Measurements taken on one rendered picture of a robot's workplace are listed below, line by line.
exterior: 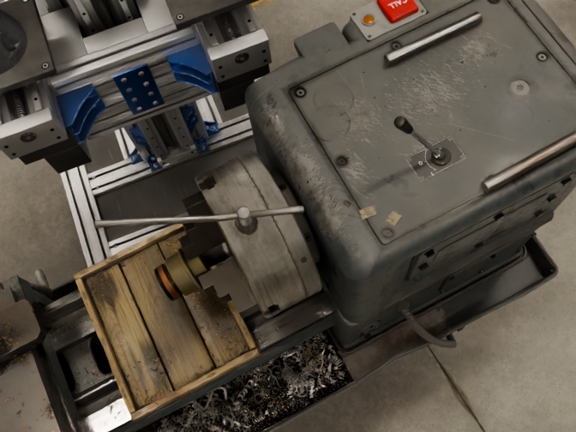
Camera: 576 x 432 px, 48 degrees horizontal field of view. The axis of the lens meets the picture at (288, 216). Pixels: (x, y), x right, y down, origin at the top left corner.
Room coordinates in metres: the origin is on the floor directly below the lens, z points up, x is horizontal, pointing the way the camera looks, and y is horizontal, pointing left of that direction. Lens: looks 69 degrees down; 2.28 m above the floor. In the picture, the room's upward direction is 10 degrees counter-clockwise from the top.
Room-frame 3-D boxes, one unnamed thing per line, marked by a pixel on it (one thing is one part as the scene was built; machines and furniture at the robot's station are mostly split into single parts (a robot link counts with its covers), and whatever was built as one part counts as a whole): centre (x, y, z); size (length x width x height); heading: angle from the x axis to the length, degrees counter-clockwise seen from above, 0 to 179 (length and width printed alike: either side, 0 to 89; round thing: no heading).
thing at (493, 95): (0.58, -0.30, 1.06); 0.59 x 0.48 x 0.39; 108
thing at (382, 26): (0.78, -0.26, 1.23); 0.13 x 0.08 x 0.05; 108
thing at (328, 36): (0.73, -0.12, 1.24); 0.09 x 0.08 x 0.03; 108
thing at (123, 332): (0.36, 0.31, 0.89); 0.36 x 0.30 x 0.04; 18
